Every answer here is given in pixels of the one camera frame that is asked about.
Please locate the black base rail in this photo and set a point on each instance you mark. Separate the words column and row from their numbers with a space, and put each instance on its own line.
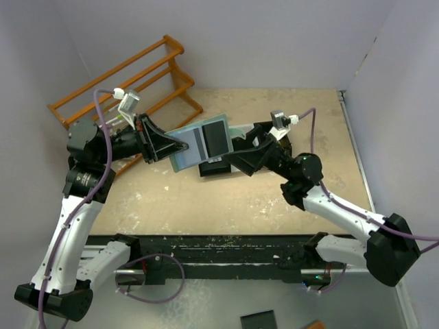
column 234, row 257

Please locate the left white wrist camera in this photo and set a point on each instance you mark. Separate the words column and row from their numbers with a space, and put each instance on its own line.
column 128, row 102

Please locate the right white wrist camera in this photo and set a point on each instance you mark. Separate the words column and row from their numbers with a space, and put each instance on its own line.
column 281, row 124

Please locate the pens on rack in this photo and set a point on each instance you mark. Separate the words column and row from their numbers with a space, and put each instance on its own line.
column 113, row 118

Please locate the orange wooden rack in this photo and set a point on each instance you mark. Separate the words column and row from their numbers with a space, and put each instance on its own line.
column 154, row 74

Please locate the black bin with gold card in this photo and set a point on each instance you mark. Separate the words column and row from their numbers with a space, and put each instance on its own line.
column 284, row 144

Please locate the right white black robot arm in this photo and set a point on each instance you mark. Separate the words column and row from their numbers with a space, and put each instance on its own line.
column 381, row 244

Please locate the mint green card holder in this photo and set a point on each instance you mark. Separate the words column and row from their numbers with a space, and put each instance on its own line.
column 192, row 135

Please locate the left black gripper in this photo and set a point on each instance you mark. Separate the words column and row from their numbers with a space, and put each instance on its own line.
column 163, row 144

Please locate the white plastic bin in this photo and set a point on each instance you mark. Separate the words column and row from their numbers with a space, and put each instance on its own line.
column 240, row 138

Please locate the black card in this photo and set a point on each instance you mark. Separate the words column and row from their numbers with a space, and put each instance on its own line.
column 215, row 139

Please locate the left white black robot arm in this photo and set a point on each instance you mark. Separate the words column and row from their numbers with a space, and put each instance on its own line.
column 61, row 287

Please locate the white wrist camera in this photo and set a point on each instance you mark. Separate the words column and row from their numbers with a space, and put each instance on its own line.
column 128, row 102
column 281, row 124

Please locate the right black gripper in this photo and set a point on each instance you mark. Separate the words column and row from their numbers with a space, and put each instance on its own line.
column 251, row 161

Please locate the black square plate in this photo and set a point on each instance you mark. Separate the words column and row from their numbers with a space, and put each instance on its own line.
column 261, row 320

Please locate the orange brown object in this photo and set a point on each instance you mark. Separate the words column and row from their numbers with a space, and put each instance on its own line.
column 317, row 324

